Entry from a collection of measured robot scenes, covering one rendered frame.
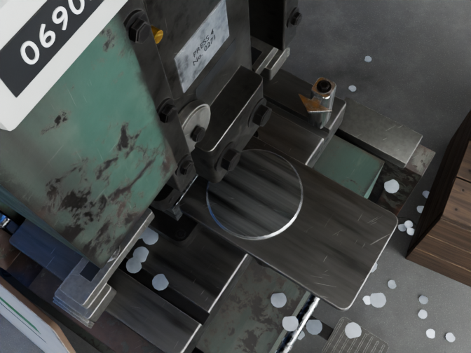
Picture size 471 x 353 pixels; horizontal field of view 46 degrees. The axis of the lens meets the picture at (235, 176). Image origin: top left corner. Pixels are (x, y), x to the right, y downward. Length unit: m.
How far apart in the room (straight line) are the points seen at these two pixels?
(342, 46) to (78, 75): 1.56
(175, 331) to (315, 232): 0.23
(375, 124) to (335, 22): 0.96
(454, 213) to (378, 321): 0.40
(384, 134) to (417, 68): 0.89
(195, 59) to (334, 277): 0.34
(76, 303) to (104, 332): 0.12
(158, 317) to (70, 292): 0.12
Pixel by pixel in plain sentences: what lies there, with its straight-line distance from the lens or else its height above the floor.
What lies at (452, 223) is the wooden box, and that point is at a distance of 1.24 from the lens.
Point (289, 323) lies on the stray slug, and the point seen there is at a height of 0.65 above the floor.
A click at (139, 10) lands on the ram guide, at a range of 0.31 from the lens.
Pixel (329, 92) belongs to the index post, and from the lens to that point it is 0.77.
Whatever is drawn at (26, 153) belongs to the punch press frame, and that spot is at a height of 1.22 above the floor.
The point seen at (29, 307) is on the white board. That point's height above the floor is 0.59.
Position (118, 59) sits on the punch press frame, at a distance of 0.29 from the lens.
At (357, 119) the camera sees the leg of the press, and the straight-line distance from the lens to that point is 0.93.
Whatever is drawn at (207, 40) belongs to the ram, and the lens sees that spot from 0.48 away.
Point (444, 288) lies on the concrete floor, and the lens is 1.55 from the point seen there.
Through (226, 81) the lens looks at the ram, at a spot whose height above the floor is 0.98.
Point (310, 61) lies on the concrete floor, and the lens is 1.76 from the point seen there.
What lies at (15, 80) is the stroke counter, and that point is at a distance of 0.18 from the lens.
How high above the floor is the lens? 1.45
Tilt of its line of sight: 67 degrees down
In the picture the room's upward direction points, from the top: 9 degrees counter-clockwise
